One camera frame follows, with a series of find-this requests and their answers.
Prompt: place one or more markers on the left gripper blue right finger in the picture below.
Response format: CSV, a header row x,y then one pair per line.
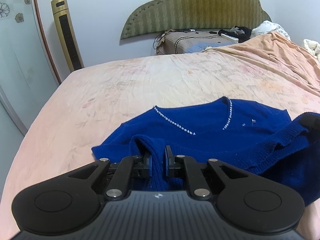
x,y
168,161

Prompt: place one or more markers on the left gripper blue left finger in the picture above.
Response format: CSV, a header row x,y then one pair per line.
x,y
147,165

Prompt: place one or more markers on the blue beaded knit sweater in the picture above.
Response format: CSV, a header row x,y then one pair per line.
x,y
246,134

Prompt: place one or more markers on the black clothing item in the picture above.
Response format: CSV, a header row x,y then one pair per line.
x,y
241,33

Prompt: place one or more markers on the orange peach blanket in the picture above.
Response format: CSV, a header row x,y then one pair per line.
x,y
275,53

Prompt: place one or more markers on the cream crumpled cloth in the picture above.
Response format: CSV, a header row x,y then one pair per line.
x,y
313,47

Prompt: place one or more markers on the pink floral bed sheet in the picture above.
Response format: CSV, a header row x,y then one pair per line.
x,y
91,103

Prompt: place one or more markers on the white crumpled cloth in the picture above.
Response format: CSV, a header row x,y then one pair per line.
x,y
267,27

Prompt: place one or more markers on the beige brown pillow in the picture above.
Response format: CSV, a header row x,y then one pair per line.
x,y
190,41

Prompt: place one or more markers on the frosted glass wardrobe door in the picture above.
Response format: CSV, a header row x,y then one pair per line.
x,y
27,79

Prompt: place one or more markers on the olive green padded headboard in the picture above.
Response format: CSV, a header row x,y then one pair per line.
x,y
161,15

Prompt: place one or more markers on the gold tower fan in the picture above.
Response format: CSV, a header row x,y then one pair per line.
x,y
66,34

